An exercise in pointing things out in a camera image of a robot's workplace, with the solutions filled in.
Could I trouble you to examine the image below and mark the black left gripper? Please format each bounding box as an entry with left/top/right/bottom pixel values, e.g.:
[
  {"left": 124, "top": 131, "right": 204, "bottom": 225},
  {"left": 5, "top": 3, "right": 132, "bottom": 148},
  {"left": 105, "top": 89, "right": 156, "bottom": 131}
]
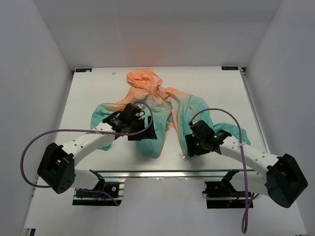
[{"left": 127, "top": 116, "right": 157, "bottom": 141}]

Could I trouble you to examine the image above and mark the teal and peach jacket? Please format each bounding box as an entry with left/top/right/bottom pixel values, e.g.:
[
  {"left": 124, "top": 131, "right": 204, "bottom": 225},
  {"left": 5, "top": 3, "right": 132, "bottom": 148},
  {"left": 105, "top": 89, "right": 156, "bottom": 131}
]
[{"left": 91, "top": 68, "right": 251, "bottom": 158}]

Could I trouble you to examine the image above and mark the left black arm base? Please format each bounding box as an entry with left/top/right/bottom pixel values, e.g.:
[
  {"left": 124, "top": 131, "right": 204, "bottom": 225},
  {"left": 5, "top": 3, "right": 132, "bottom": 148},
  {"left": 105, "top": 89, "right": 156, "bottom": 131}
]
[{"left": 71, "top": 170, "right": 125, "bottom": 207}]

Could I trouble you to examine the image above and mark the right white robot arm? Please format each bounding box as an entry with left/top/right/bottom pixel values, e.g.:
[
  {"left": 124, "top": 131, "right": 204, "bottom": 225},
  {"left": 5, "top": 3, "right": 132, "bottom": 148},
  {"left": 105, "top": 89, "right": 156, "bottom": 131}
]
[{"left": 185, "top": 120, "right": 308, "bottom": 208}]

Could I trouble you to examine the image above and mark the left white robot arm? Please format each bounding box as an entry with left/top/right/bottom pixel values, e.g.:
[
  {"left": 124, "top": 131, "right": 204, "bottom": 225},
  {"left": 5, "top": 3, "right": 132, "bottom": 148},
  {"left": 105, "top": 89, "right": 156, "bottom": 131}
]
[{"left": 37, "top": 102, "right": 157, "bottom": 196}]

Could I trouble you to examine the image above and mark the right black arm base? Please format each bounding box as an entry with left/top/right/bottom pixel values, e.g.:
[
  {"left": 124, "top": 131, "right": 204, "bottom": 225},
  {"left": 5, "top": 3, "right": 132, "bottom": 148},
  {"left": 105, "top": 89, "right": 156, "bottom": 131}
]
[{"left": 202, "top": 170, "right": 246, "bottom": 209}]

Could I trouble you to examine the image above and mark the right blue table label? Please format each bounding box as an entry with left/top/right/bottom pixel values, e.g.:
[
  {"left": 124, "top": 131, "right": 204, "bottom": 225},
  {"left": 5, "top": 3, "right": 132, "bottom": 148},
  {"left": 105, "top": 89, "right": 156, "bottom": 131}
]
[{"left": 221, "top": 66, "right": 239, "bottom": 70}]

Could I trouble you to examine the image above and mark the blue table label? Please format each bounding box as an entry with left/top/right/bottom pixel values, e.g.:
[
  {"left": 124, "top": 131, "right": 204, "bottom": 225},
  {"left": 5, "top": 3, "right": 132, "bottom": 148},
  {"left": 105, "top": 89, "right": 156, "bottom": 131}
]
[
  {"left": 75, "top": 68, "right": 92, "bottom": 73},
  {"left": 221, "top": 66, "right": 239, "bottom": 70}
]

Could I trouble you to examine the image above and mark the left blue table label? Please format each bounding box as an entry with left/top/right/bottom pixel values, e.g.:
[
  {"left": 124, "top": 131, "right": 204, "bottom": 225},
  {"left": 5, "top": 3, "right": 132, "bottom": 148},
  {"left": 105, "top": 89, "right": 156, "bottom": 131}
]
[{"left": 75, "top": 68, "right": 92, "bottom": 73}]

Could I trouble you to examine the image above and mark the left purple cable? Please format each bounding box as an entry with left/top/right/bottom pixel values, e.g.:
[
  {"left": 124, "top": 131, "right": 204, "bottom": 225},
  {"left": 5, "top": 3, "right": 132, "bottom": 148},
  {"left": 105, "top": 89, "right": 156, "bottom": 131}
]
[{"left": 20, "top": 101, "right": 154, "bottom": 206}]

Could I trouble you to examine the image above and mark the aluminium table edge rail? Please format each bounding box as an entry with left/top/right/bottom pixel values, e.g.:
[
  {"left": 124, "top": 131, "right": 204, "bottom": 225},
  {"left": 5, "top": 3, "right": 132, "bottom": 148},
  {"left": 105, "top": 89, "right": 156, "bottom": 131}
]
[{"left": 96, "top": 170, "right": 228, "bottom": 179}]

